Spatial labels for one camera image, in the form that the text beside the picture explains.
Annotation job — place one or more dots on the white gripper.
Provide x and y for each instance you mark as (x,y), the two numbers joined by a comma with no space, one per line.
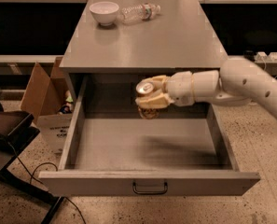
(179,88)

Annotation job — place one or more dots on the orange soda can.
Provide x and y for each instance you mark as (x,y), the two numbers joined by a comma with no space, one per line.
(144,90)

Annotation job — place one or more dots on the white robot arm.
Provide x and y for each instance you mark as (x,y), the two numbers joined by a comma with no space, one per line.
(236,82)

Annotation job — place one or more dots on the grey cabinet counter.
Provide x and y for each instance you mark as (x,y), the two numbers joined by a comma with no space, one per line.
(181,36)

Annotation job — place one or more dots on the open grey top drawer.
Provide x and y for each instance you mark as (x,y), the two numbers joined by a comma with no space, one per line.
(108,147)

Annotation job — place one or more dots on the clear plastic water bottle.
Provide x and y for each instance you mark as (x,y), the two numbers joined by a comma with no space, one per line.
(138,13)

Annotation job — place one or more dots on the white ceramic bowl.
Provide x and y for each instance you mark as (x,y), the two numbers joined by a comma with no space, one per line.
(105,13)

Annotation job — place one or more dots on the brown cardboard box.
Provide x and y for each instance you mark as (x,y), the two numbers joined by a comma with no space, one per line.
(45,98)

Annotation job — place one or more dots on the dark tray on table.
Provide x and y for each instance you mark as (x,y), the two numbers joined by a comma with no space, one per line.
(12,125)

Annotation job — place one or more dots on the dark side table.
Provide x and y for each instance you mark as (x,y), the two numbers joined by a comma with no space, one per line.
(7,178)

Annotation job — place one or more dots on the black drawer handle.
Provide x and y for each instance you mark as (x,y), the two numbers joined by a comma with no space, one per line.
(149,190)

